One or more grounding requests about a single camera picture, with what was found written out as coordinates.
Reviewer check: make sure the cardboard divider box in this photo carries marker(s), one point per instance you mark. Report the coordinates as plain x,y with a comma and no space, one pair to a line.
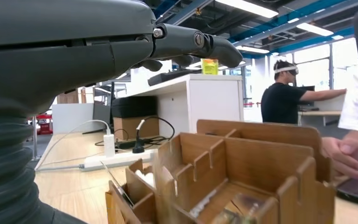
259,160

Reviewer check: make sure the person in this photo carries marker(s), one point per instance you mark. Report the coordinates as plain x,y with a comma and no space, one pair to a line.
281,102
355,102

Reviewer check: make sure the golden picture card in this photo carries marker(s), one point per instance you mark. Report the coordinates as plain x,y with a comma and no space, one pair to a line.
237,207

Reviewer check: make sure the chrome stanchion post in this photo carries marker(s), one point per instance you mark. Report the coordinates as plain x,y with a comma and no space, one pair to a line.
35,139

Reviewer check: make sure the dark grey adapter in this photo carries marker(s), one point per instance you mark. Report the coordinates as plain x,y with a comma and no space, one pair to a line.
126,144

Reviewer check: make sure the ceiling light panel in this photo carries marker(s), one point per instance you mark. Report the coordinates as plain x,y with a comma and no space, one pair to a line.
253,49
250,7
315,29

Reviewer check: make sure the white card stack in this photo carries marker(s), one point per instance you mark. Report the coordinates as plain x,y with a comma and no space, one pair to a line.
148,178

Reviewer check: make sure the yellow green juice carton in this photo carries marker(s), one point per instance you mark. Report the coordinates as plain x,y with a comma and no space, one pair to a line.
210,68

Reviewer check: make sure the white power strip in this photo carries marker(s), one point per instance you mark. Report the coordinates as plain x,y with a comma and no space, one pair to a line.
120,159

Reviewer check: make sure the black plug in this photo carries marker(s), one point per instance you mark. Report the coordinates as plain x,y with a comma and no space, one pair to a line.
138,148

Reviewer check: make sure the brown cardboard carton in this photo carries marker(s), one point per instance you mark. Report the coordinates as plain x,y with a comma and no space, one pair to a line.
129,126

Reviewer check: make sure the black keyboard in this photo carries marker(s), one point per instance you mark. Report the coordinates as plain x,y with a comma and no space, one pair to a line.
172,75

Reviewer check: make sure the black box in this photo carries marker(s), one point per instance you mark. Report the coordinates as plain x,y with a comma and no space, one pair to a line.
134,106

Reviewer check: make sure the white panel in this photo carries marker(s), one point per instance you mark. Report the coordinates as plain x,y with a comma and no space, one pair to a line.
71,117

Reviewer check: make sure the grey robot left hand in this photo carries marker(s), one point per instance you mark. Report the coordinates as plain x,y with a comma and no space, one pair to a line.
58,46

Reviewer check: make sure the white charger plug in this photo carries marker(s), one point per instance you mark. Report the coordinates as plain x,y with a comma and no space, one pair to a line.
109,145

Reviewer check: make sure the white cabinet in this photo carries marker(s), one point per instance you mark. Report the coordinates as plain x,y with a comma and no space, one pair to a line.
213,102

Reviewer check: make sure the white desk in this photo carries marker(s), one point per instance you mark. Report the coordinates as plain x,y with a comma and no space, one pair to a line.
318,113

